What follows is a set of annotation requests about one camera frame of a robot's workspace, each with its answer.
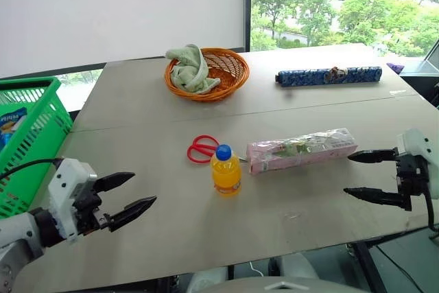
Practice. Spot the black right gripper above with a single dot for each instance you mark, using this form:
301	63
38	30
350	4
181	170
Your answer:
411	176

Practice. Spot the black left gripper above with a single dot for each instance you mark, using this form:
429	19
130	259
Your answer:
85	204

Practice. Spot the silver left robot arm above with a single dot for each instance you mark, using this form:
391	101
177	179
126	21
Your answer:
17	238

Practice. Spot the green plastic shopping basket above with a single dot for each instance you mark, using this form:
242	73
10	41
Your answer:
41	128

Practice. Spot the orange wicker basket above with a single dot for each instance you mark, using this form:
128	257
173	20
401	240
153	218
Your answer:
229	66

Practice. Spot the pink long box package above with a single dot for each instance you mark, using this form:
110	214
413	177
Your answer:
302	152

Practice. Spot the black table leg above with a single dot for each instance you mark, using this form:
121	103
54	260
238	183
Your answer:
363	269

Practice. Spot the orange juice bottle blue cap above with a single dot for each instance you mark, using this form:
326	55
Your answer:
226	176

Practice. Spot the purple triangular cloth piece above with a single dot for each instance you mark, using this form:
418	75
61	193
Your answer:
395	67

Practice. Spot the grey laptop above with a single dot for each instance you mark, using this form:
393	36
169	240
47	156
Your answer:
418	66

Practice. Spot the blue patterned roll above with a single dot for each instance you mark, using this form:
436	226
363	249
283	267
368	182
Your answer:
308	77

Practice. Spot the blue snack package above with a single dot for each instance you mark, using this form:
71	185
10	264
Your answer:
10	125

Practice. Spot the light green towel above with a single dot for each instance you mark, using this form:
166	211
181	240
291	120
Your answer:
190	70

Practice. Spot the white roller blind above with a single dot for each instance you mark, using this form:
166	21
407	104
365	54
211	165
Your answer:
120	11

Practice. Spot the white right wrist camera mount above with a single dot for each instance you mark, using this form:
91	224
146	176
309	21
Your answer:
416	143

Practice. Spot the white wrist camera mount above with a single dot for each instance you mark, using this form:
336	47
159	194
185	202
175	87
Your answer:
67	183
416	143

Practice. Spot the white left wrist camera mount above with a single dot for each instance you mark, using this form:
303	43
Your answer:
67	183

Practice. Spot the dark window frame post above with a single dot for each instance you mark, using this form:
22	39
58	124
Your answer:
248	5

